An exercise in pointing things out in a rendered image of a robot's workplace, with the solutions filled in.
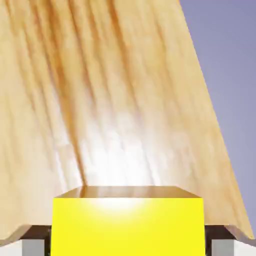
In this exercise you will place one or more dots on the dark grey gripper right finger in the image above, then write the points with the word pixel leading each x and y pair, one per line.
pixel 224 242

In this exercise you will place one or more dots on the small yellow cube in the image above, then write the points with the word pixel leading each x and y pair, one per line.
pixel 128 226

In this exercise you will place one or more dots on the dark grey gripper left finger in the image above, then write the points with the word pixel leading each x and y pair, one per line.
pixel 30 242

